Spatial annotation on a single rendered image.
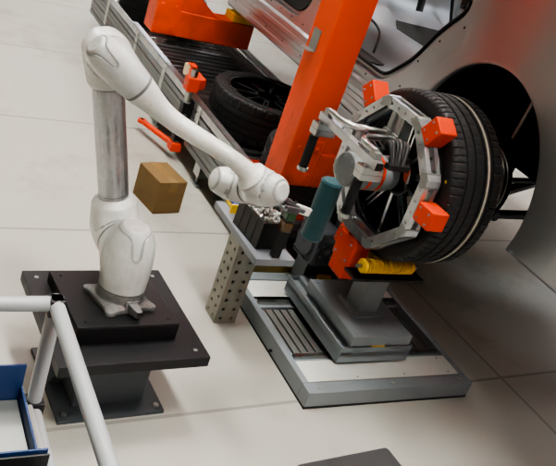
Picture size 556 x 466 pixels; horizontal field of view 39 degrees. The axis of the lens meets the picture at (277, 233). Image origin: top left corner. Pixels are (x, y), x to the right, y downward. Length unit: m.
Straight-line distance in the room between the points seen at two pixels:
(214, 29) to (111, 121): 2.73
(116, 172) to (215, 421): 0.93
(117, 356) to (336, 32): 1.54
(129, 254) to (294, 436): 0.92
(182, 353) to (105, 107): 0.81
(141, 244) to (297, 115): 1.12
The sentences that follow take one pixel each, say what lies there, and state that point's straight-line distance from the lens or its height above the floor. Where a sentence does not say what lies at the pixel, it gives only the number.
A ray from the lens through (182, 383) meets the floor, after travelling 2.91.
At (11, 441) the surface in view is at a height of 0.79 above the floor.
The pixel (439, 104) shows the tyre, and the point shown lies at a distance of 2.86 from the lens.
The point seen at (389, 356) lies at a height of 0.11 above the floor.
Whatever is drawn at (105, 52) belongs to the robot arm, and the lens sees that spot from 2.26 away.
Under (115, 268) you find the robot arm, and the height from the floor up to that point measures 0.51.
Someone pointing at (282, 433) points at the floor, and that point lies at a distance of 2.87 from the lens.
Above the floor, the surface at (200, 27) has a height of 0.61.
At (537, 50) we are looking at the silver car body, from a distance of 3.06.
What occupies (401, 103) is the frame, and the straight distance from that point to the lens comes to 2.88.
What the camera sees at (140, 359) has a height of 0.30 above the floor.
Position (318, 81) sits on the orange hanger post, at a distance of 3.23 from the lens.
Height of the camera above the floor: 1.82
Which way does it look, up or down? 26 degrees down
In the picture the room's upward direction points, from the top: 20 degrees clockwise
